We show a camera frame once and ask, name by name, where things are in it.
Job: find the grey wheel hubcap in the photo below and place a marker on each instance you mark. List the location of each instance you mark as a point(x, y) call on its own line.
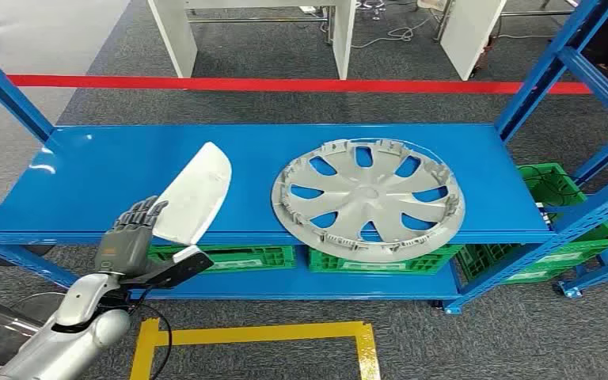
point(367, 196)

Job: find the chrome chair base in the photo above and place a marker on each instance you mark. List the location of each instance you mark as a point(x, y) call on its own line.
point(375, 8)

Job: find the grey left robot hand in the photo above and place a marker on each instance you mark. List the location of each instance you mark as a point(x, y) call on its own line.
point(123, 249)

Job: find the small white item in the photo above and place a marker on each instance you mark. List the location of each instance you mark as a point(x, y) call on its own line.
point(547, 217)

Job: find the white desk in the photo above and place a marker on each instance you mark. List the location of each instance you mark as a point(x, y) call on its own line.
point(469, 36)
point(178, 36)

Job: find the red barrier belt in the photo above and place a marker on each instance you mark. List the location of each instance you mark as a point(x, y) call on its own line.
point(283, 85)

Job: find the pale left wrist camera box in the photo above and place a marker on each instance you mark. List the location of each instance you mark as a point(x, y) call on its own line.
point(186, 254)

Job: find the yellow floor tape rectangle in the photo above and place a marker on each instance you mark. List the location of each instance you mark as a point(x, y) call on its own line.
point(257, 331)

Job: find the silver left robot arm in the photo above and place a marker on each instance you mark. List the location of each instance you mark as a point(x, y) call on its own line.
point(73, 346)

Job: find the white curved plastic part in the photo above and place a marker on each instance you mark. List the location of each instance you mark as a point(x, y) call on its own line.
point(194, 194)

